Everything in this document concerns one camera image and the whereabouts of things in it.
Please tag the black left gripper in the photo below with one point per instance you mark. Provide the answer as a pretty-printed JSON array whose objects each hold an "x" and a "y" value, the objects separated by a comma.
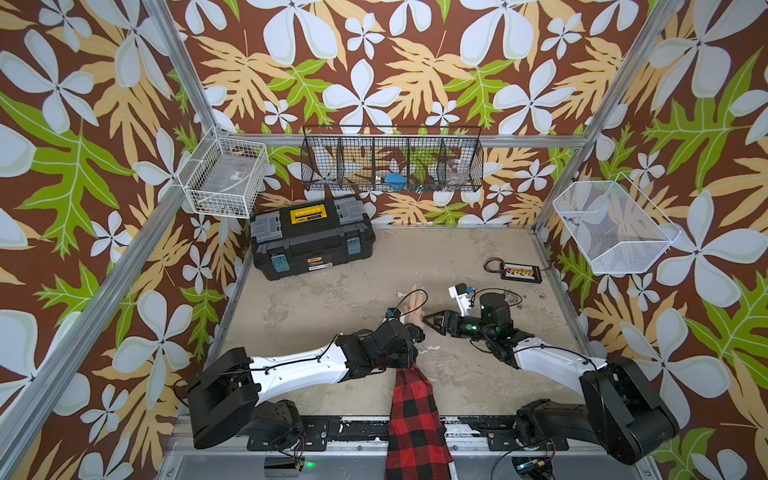
[{"x": 408, "y": 358}]

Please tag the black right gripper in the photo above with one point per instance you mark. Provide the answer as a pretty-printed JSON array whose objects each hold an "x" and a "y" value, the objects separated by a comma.
[{"x": 449, "y": 317}]

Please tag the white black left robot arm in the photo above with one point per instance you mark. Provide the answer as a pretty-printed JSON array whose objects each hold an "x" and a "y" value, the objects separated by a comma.
[{"x": 235, "y": 394}]

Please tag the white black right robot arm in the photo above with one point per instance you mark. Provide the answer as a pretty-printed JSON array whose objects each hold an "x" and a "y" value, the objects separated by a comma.
[{"x": 620, "y": 410}]

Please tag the red black plaid sleeve forearm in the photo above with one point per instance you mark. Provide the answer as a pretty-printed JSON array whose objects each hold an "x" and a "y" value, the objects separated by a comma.
[{"x": 417, "y": 447}]

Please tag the mannequin hand peace sign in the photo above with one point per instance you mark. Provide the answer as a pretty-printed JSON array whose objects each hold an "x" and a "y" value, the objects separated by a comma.
[{"x": 413, "y": 311}]

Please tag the black charging board yellow connectors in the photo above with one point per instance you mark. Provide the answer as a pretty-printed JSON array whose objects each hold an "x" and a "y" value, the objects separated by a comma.
[{"x": 521, "y": 273}]

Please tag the black plastic toolbox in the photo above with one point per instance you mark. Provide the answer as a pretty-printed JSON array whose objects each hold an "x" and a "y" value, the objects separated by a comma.
[{"x": 295, "y": 240}]

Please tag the blue object in basket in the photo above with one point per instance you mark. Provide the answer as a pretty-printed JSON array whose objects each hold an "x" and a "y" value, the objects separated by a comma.
[{"x": 395, "y": 182}]

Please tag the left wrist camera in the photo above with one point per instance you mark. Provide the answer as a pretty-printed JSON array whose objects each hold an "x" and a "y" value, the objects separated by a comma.
[{"x": 393, "y": 313}]

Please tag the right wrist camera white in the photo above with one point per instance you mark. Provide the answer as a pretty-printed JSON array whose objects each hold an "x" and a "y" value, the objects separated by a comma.
[{"x": 463, "y": 295}]

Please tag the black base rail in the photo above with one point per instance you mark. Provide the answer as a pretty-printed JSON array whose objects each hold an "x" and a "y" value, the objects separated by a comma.
[{"x": 320, "y": 432}]

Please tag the black wire basket back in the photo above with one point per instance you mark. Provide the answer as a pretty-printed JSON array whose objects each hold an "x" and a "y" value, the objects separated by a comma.
[{"x": 359, "y": 157}]

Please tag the white wire basket right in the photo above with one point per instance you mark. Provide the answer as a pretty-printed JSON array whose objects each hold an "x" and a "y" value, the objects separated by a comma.
[{"x": 615, "y": 225}]

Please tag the white wire basket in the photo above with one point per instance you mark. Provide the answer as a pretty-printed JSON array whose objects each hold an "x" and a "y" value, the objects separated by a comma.
[
  {"x": 615, "y": 225},
  {"x": 223, "y": 175}
]

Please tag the white wire basket left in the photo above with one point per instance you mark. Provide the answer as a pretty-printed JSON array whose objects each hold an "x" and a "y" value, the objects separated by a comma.
[{"x": 223, "y": 175}]

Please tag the aluminium frame post right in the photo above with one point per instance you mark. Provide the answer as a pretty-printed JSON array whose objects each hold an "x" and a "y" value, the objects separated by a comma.
[{"x": 630, "y": 66}]

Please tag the aluminium frame post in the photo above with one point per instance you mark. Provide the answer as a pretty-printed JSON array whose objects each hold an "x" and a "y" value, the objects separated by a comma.
[
  {"x": 180, "y": 58},
  {"x": 630, "y": 66}
]

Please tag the aluminium frame post left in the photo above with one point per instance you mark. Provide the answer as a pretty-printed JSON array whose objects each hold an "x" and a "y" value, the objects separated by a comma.
[{"x": 180, "y": 58}]

